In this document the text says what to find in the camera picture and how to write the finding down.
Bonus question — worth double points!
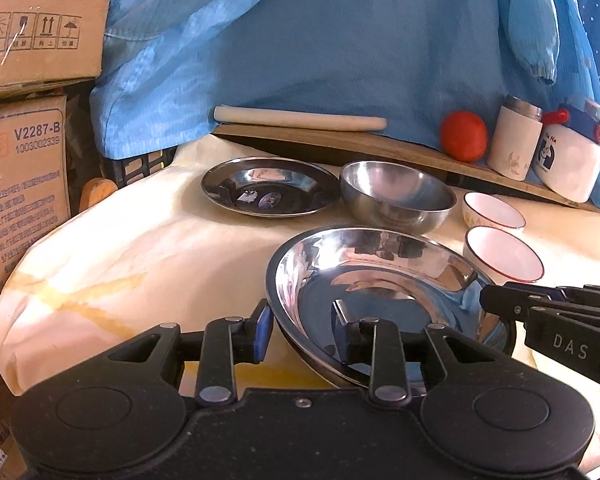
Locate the blue coat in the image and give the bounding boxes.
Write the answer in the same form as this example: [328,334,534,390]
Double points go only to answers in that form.
[89,0,600,219]

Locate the wooden board shelf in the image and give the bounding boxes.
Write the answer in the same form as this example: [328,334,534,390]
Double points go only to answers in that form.
[213,124,600,212]

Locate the white thermos cup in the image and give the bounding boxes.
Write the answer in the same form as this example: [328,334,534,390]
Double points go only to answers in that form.
[486,94,542,181]

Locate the wooden rolling pin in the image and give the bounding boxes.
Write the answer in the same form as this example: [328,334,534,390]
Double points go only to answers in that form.
[213,105,387,131]

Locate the orange wooden object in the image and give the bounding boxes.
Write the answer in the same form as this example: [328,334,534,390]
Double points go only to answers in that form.
[79,178,118,212]

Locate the stainless steel bowl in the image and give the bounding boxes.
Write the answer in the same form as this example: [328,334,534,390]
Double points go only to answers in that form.
[339,160,457,235]

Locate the cardboard box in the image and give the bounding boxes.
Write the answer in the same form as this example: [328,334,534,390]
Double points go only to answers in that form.
[0,94,72,480]
[0,0,109,99]

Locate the small dark steel plate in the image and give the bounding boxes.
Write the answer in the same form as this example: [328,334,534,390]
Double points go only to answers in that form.
[200,156,340,219]

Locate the white blue kids bottle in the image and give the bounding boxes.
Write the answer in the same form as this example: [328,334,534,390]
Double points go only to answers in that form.
[532,98,600,204]

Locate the lower cardboard box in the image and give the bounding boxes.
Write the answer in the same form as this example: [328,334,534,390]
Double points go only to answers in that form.
[0,94,72,480]

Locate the white red-rimmed bowl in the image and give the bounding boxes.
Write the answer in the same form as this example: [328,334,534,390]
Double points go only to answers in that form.
[463,226,545,285]
[462,192,527,233]

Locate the black plastic crate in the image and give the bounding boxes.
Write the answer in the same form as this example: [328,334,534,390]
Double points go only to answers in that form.
[99,146,178,188]

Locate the red tomato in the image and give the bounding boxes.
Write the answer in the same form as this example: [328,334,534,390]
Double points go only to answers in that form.
[439,110,488,162]

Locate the cream table cloth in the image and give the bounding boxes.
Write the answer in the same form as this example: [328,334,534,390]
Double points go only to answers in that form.
[0,136,600,472]

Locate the upper cardboard box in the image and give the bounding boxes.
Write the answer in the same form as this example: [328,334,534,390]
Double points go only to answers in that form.
[0,0,109,99]

